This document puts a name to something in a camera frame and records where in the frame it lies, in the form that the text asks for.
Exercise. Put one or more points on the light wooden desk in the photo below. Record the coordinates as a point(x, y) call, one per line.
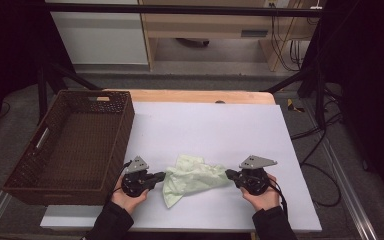
point(206, 25)

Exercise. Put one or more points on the person's right hand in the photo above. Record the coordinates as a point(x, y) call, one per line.
point(263, 200)

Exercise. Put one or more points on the light green garment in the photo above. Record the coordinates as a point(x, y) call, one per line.
point(193, 178)

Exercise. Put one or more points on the brown woven basket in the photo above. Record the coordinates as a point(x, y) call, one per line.
point(76, 143)

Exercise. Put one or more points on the white board sheet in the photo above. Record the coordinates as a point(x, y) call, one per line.
point(213, 133)

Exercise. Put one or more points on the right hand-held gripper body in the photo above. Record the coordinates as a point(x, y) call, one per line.
point(253, 180)

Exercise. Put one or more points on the black metal stand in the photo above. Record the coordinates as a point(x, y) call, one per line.
point(42, 93)
point(319, 96)

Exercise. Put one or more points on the yellow and black tape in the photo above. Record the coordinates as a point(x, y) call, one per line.
point(292, 106)

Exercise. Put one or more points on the dark curtain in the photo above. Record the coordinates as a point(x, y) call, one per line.
point(370, 83)
point(10, 50)

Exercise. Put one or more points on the wooden table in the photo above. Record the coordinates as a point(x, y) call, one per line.
point(186, 96)

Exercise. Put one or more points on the white plug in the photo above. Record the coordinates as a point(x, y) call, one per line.
point(316, 6)

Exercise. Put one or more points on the black horizontal metal bar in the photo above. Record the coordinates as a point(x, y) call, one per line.
point(180, 9)

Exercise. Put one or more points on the white cabinet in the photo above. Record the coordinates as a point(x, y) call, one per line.
point(100, 36)

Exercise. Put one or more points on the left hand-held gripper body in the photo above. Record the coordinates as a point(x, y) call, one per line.
point(136, 181)

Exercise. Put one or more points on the person's left hand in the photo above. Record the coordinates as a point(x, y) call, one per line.
point(126, 203)

